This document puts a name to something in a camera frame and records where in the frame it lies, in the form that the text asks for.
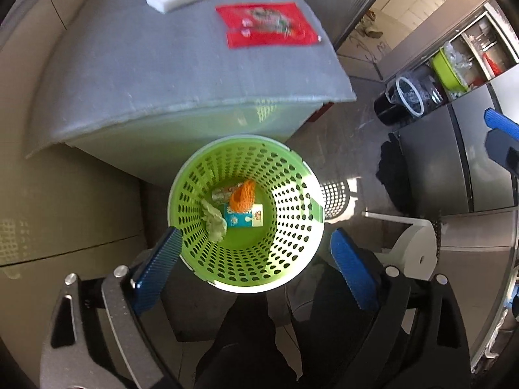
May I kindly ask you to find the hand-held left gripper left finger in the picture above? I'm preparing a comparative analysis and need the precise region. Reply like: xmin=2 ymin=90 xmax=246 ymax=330
xmin=40 ymin=227 xmax=183 ymax=389

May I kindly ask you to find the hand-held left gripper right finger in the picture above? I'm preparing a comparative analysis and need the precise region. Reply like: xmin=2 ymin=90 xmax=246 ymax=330
xmin=330 ymin=228 xmax=472 ymax=389

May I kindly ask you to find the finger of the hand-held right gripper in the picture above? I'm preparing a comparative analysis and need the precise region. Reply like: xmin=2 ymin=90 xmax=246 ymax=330
xmin=484 ymin=107 xmax=519 ymax=179

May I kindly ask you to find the green perforated plastic basket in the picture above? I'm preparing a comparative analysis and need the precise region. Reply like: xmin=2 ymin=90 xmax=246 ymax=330
xmin=167 ymin=135 xmax=326 ymax=292

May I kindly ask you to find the red snack packet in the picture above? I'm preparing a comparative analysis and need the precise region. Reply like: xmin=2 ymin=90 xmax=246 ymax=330
xmin=215 ymin=2 xmax=321 ymax=49

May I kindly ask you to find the white stool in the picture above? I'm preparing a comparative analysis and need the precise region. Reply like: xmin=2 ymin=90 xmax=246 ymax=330
xmin=363 ymin=210 xmax=442 ymax=280

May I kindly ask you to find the stainless steel cabinet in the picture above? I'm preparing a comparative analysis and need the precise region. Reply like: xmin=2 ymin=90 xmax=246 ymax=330
xmin=389 ymin=85 xmax=519 ymax=215

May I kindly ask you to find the green plastic basin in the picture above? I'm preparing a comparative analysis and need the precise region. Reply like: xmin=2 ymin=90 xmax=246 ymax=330
xmin=430 ymin=46 xmax=471 ymax=92

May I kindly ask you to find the crumpled green tissue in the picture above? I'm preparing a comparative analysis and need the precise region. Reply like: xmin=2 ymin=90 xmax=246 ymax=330
xmin=201 ymin=200 xmax=228 ymax=242

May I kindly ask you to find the silver foil wrapper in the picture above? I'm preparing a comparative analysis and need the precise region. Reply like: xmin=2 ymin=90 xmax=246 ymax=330
xmin=211 ymin=186 xmax=240 ymax=203

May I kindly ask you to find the blue and white carton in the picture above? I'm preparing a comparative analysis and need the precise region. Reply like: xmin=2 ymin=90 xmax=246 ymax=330
xmin=224 ymin=203 xmax=264 ymax=228

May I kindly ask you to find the black bucket with clear liner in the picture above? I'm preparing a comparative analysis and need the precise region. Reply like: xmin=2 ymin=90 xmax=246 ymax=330
xmin=373 ymin=71 xmax=442 ymax=128

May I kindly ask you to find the orange mesh net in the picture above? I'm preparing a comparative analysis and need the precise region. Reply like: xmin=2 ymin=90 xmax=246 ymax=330
xmin=229 ymin=179 xmax=257 ymax=214

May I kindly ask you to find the white covered table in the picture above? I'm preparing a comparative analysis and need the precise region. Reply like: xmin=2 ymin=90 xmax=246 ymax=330
xmin=24 ymin=0 xmax=357 ymax=159

